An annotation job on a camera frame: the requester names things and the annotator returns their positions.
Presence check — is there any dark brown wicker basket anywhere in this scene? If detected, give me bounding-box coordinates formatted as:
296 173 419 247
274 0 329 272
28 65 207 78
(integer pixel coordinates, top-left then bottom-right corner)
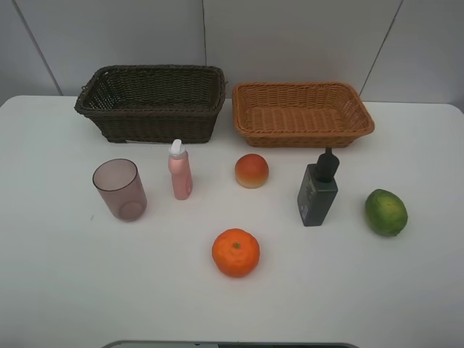
75 65 225 144

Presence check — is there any green lime fruit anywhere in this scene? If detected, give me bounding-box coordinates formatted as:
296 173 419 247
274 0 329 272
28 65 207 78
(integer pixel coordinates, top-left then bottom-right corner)
365 188 408 237

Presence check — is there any red orange peach fruit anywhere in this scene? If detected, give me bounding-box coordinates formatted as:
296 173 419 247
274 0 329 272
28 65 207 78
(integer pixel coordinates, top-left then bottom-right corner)
234 154 269 189

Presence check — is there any light orange wicker basket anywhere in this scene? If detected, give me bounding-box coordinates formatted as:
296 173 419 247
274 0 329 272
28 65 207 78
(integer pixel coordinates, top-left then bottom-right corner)
232 82 375 148

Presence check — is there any orange tangerine fruit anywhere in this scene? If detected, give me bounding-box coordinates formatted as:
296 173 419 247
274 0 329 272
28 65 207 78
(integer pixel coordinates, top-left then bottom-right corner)
212 228 260 278

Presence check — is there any pink bottle white cap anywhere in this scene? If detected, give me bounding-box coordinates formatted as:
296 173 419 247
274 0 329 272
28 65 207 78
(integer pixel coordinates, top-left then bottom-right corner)
168 139 193 200

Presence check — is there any dark green pump bottle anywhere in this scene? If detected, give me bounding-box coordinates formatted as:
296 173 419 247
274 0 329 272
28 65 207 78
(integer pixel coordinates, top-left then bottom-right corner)
297 147 340 227

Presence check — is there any translucent pink plastic cup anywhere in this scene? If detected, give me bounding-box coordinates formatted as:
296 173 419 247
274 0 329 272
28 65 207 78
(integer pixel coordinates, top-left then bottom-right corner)
92 159 147 221

